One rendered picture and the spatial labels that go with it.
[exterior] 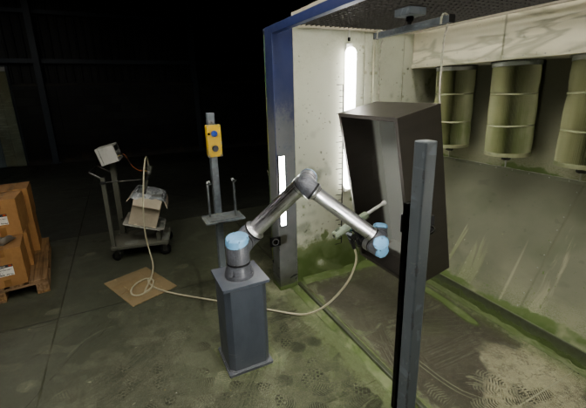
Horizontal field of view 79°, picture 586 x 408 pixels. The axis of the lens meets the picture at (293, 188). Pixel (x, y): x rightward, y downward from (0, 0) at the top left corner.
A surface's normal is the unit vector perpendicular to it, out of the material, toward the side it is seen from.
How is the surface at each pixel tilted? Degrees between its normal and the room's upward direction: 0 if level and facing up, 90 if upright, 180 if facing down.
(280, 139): 90
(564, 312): 57
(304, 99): 90
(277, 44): 90
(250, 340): 90
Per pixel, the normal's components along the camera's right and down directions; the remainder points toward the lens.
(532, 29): -0.90, 0.14
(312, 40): 0.44, 0.22
